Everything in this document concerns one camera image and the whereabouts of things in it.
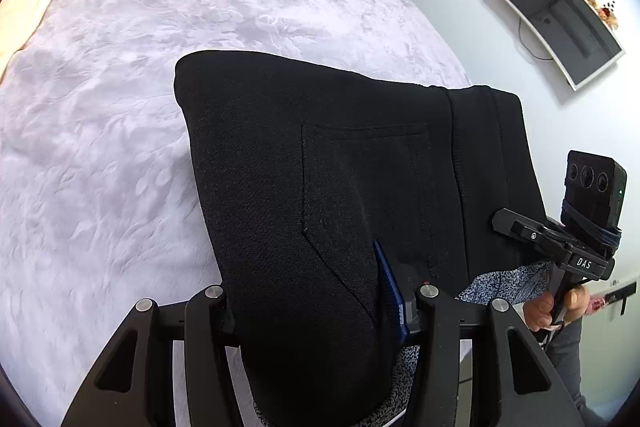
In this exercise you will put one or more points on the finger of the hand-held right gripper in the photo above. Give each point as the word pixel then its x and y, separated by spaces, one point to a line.
pixel 525 229

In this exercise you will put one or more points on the lilac fleece blanket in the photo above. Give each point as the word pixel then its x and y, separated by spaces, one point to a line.
pixel 125 107

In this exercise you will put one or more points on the wall-mounted screen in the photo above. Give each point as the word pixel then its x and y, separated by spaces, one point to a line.
pixel 565 17

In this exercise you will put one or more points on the grey speckled cloth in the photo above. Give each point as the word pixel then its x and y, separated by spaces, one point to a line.
pixel 500 284

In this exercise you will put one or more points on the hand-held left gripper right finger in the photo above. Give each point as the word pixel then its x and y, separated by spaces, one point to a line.
pixel 392 302

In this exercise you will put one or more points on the person's right hand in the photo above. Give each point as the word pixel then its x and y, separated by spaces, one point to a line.
pixel 540 312

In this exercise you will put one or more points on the black wall fixture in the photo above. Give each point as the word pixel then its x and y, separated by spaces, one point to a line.
pixel 620 293

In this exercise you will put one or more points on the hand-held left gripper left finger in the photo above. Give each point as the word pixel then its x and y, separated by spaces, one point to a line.
pixel 207 332

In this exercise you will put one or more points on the black pants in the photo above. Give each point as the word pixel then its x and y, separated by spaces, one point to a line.
pixel 300 207

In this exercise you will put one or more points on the peach cloth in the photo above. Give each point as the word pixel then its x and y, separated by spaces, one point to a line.
pixel 30 7

